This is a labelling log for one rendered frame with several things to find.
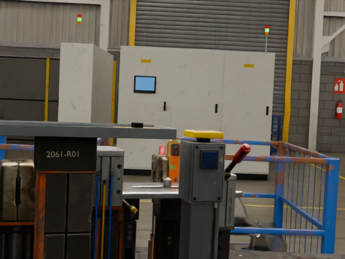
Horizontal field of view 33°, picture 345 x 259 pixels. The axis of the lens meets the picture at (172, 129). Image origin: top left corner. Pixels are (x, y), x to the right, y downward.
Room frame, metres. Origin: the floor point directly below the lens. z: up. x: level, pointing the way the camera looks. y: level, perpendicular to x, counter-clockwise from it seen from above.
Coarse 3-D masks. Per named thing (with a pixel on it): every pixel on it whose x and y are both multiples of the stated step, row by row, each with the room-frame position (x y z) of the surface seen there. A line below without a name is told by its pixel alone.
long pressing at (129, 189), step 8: (128, 184) 1.45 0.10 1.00; (136, 184) 1.46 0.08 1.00; (144, 184) 1.46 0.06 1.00; (152, 184) 1.47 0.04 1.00; (160, 184) 1.47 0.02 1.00; (176, 184) 1.49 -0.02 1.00; (128, 192) 1.32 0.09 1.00; (136, 192) 1.32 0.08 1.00; (144, 192) 1.33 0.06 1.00; (152, 192) 1.33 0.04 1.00; (160, 192) 1.34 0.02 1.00; (168, 192) 1.35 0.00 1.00; (176, 192) 1.35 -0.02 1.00; (240, 192) 1.40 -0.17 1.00
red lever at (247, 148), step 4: (244, 144) 1.16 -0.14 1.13; (248, 144) 1.16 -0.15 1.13; (240, 148) 1.16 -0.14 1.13; (244, 148) 1.15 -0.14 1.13; (248, 148) 1.15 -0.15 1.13; (240, 152) 1.16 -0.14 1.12; (244, 152) 1.15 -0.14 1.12; (248, 152) 1.16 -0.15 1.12; (236, 156) 1.18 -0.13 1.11; (240, 156) 1.17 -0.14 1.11; (244, 156) 1.17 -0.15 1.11; (236, 160) 1.19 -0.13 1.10; (240, 160) 1.18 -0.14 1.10; (232, 164) 1.21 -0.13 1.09; (228, 168) 1.23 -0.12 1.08; (232, 168) 1.23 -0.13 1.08; (224, 172) 1.24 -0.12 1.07; (228, 172) 1.24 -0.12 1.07; (224, 176) 1.24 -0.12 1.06; (228, 176) 1.24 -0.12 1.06
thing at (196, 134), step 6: (186, 132) 1.11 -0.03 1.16; (192, 132) 1.08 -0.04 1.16; (198, 132) 1.07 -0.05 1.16; (204, 132) 1.08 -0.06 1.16; (210, 132) 1.08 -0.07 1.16; (216, 132) 1.09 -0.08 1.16; (198, 138) 1.10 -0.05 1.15; (204, 138) 1.10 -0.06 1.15; (210, 138) 1.08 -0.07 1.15; (216, 138) 1.09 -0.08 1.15; (222, 138) 1.09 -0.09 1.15
